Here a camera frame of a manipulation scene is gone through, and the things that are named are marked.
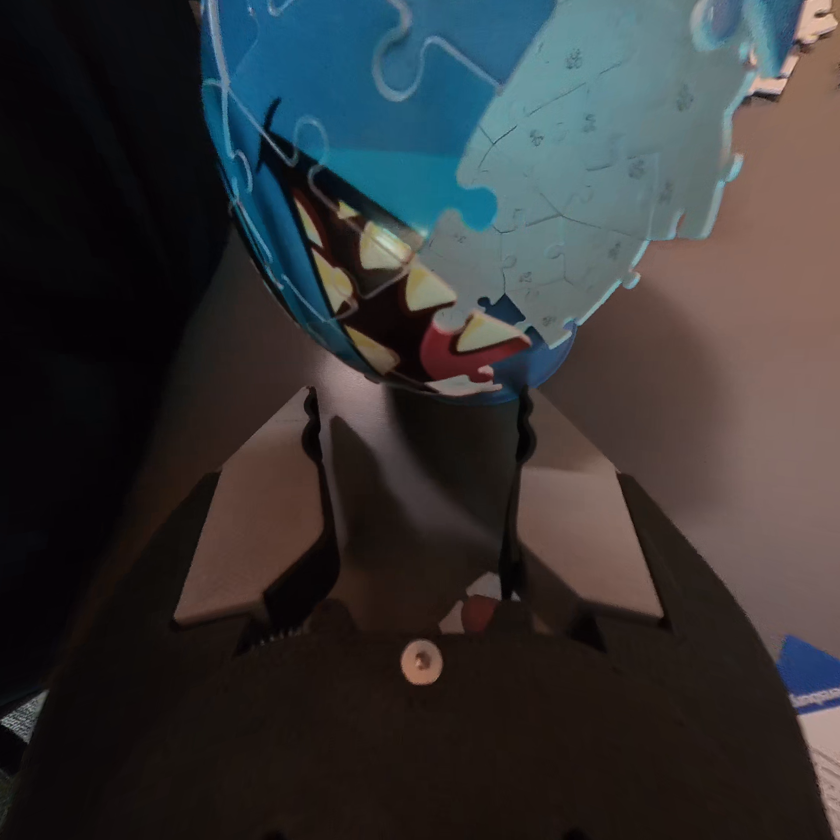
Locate white puzzle piece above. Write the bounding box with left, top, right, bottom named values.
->
left=784, top=0, right=840, bottom=46
left=748, top=62, right=800, bottom=99

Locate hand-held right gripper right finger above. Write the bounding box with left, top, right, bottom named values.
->
left=499, top=386, right=675, bottom=639

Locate blue round ball stand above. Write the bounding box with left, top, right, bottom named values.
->
left=499, top=331, right=580, bottom=395

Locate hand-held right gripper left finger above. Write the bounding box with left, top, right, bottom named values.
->
left=172, top=386, right=342, bottom=634

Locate cartoon puzzle box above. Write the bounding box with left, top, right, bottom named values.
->
left=774, top=633, right=840, bottom=719

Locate folded instruction leaflet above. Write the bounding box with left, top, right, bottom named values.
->
left=797, top=705, right=840, bottom=840

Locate blue puzzle ball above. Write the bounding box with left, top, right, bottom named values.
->
left=200, top=0, right=798, bottom=396

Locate person's dark clothing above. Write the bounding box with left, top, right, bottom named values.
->
left=0, top=0, right=234, bottom=716

